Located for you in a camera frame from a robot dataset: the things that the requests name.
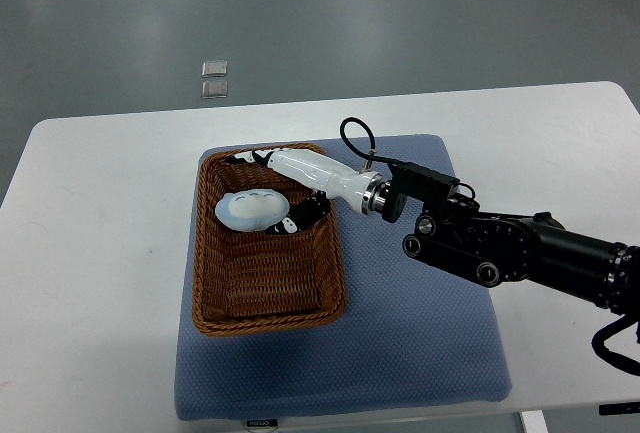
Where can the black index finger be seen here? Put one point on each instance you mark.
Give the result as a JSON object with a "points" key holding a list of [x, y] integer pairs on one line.
{"points": [[249, 157]]}

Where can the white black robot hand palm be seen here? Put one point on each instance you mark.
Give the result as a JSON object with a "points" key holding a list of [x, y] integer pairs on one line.
{"points": [[362, 191]]}

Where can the black thumb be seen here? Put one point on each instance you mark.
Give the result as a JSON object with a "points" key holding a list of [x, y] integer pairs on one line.
{"points": [[303, 216]]}

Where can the light blue plush toy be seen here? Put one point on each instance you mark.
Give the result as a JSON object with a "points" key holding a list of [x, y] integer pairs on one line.
{"points": [[251, 210]]}

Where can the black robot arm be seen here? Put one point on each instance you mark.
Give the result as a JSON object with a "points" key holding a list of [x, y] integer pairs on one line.
{"points": [[451, 232]]}

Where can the brown wicker basket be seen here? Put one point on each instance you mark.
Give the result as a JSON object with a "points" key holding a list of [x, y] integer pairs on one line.
{"points": [[252, 282]]}

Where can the upper metal floor plate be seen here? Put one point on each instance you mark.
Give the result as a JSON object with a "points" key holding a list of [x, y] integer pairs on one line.
{"points": [[214, 68]]}

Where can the blue cushion mat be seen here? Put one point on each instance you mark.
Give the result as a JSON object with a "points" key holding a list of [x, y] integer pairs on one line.
{"points": [[411, 336]]}

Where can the black label tag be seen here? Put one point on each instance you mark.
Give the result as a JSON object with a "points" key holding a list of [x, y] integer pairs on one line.
{"points": [[261, 423]]}

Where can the white table leg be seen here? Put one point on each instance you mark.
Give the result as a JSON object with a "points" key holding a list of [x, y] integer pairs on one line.
{"points": [[533, 421]]}

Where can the black table control panel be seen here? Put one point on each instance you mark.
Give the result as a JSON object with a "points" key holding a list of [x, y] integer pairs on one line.
{"points": [[617, 409]]}

